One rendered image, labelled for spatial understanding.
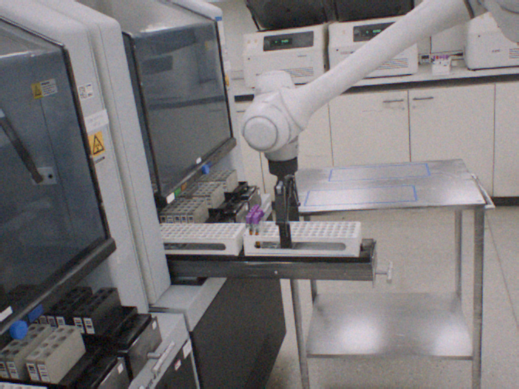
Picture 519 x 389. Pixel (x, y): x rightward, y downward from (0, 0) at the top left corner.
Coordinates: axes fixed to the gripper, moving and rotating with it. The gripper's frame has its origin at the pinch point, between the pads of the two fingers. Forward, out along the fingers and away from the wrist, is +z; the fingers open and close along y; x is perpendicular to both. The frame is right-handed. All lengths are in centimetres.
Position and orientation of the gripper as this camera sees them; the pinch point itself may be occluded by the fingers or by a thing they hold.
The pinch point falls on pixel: (290, 231)
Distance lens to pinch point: 142.7
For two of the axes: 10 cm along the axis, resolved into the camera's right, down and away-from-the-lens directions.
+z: 1.2, 9.3, 3.4
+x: -9.6, 0.2, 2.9
